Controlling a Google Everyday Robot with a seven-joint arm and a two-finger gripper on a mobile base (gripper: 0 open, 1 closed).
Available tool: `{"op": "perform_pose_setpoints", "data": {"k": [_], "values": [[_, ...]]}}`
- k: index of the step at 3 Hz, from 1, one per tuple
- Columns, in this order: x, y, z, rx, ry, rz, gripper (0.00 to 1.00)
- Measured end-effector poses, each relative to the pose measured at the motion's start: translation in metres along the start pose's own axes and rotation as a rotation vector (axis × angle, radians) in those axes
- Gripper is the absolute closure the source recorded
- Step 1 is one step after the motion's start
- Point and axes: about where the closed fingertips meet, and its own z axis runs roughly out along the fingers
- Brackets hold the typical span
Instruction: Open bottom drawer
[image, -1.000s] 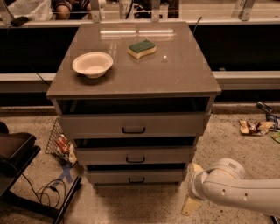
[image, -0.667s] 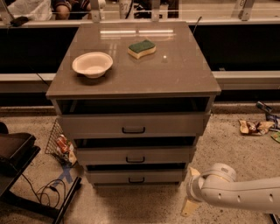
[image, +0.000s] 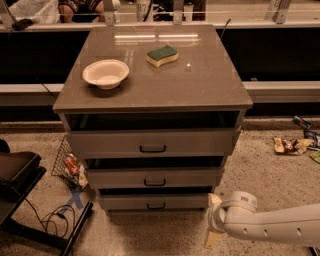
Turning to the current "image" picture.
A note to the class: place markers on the white plastic bag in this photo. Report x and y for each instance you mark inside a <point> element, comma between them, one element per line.
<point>39,11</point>

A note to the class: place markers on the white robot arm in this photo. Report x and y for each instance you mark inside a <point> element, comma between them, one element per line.
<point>237,216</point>

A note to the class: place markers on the green packet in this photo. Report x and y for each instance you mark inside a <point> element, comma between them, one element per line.
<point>315,155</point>

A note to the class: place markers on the blue snack bag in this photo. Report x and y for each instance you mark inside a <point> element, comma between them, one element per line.
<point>308,133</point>

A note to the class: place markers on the white paper bowl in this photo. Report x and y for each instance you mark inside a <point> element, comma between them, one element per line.
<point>106,74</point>

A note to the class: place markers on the blue tape cross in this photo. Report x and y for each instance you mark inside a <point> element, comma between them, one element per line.
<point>75,199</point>

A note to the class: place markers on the grey drawer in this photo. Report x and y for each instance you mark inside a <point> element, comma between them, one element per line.
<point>154,178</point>
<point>152,143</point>
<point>154,202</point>

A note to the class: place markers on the wire mesh basket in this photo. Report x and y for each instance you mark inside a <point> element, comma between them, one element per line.
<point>78,181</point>

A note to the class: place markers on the red soda can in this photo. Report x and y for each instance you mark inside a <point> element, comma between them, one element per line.
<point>71,164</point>

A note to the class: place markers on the green yellow sponge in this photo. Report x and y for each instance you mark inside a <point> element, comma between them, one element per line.
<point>161,56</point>

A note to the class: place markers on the black stand base left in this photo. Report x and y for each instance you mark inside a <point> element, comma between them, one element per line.
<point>19,174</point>

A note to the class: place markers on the crumpled snack wrapper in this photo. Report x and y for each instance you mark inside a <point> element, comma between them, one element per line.
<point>291,146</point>

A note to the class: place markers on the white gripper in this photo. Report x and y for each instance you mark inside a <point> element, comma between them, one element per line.
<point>213,216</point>

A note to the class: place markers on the black stand leg right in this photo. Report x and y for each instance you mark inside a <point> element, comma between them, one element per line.
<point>315,251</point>

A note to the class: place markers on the seated person behind glass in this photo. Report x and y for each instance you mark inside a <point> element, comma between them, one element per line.
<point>80,10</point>

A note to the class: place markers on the grey drawer cabinet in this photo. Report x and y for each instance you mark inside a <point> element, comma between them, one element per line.
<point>200,90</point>

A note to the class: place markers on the black device on ledge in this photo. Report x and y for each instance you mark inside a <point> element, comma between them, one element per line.
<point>22,24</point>

